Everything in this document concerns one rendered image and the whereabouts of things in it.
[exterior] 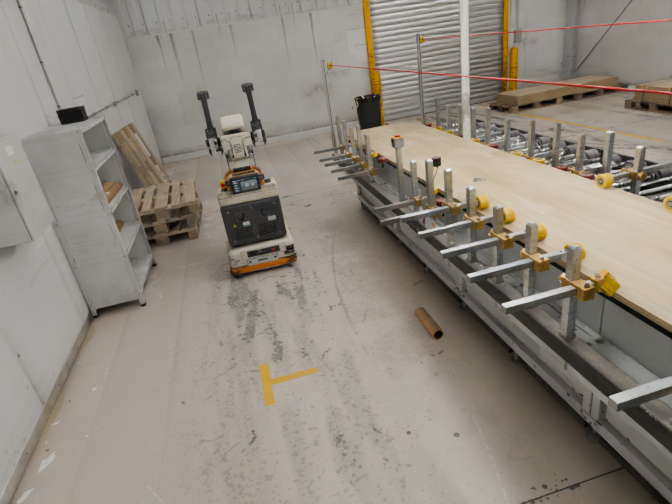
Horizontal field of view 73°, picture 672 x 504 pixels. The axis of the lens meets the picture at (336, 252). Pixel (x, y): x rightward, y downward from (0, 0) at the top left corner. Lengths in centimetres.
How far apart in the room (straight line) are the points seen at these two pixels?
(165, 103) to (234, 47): 179
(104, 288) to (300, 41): 729
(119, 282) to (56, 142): 122
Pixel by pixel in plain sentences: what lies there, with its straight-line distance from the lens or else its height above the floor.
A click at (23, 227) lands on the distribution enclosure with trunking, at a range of 330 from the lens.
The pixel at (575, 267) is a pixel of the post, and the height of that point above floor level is 103.
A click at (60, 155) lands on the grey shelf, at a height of 140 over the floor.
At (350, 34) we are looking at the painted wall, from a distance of 1061.
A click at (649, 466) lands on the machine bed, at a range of 241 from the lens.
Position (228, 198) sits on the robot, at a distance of 416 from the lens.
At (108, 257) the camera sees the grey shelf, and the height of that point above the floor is 52.
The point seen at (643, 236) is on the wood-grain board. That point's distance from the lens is 249.
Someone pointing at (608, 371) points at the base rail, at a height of 70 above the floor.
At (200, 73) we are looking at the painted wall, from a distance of 1021.
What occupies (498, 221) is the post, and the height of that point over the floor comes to 103.
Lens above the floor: 191
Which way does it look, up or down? 25 degrees down
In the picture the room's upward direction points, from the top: 9 degrees counter-clockwise
